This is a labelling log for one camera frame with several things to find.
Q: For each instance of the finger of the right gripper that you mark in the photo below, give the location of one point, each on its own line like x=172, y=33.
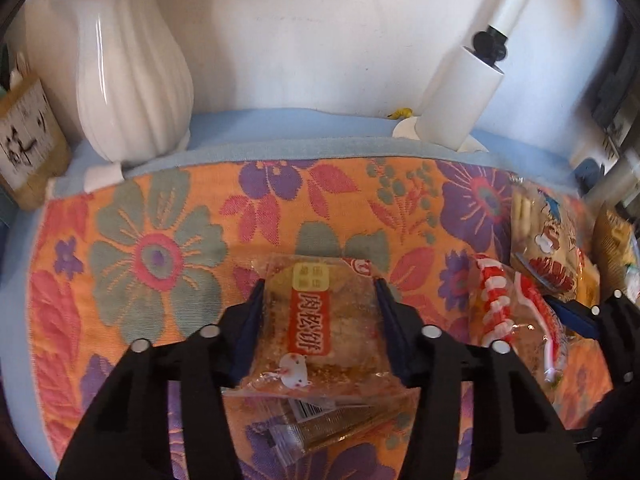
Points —
x=575, y=316

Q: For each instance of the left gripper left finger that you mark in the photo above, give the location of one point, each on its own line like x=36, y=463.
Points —
x=124, y=434

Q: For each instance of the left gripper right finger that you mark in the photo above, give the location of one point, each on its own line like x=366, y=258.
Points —
x=516, y=432

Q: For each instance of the red white bread packet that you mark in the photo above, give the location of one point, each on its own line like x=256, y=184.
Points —
x=505, y=304

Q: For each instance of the meat floss cake packet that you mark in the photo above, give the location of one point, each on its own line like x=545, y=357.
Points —
x=321, y=334

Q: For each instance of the orange snack packet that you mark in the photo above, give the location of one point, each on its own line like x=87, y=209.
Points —
x=616, y=254

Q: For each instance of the cartoon biscuit stick packet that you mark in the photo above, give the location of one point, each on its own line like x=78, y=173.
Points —
x=544, y=246

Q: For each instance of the clear wrapped bar snack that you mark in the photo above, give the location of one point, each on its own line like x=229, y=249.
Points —
x=296, y=428

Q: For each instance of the floral orange table cloth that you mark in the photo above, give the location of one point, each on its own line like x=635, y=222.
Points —
x=159, y=256

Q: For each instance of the white desk lamp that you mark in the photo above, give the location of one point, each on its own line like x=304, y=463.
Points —
x=463, y=85

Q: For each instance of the wooden pen holder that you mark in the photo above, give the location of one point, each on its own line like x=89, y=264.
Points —
x=33, y=148

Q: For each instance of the white ribbed vase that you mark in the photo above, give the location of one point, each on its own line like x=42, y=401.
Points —
x=134, y=90

